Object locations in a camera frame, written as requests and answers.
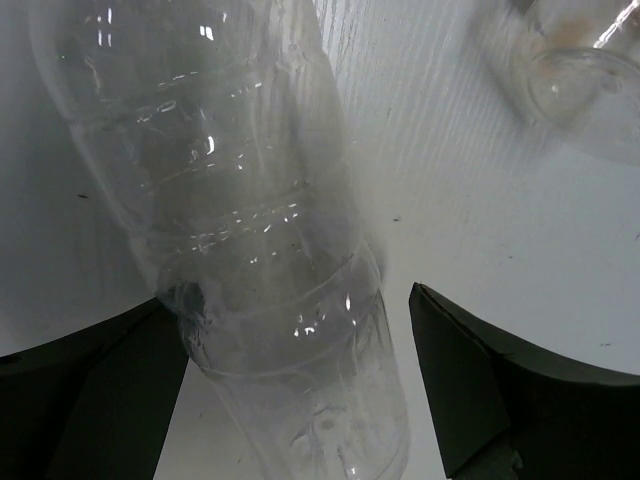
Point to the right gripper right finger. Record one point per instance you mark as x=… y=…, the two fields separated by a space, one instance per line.
x=505 y=408

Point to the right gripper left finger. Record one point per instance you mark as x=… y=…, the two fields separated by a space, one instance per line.
x=95 y=404

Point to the blue-cap clear bottle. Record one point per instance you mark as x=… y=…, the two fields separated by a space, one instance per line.
x=215 y=131

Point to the yellow-cap orange-label bottle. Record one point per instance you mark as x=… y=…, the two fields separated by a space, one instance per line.
x=569 y=70

